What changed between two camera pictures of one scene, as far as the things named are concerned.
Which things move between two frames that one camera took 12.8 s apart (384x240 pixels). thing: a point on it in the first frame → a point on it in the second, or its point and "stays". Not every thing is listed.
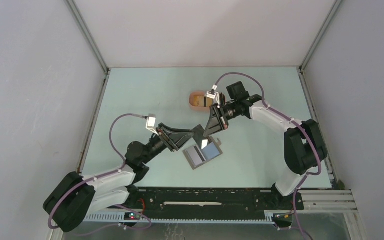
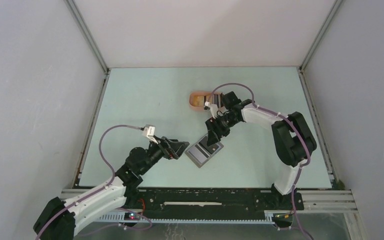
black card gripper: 198,137 → 211,149
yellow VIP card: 198,100 stays
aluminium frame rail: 329,202 stays
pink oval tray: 198,101 stays
